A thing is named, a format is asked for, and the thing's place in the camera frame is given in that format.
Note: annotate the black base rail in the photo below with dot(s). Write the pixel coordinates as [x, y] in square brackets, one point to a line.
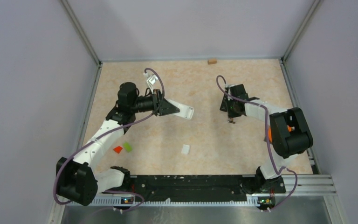
[199, 188]

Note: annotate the brown wooden block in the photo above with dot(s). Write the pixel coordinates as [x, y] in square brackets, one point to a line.
[211, 61]

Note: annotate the white battery cover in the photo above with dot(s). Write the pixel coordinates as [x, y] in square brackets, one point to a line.
[185, 149]

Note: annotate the white remote control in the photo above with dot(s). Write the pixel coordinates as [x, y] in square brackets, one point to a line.
[185, 111]

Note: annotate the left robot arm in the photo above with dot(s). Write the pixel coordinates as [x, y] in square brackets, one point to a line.
[76, 176]

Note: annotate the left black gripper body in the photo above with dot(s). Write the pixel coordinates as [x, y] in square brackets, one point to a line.
[157, 106]

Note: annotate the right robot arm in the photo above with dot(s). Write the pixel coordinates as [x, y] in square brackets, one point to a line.
[287, 133]

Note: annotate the red block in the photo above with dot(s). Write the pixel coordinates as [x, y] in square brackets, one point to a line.
[118, 149]

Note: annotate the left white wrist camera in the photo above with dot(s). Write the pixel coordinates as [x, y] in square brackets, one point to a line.
[151, 79]

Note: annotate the orange tape roll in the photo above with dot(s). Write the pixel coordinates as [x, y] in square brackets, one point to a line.
[270, 138]

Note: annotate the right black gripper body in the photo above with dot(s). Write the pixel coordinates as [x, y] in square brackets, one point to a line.
[231, 108]

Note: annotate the green block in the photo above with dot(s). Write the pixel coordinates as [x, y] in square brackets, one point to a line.
[127, 147]

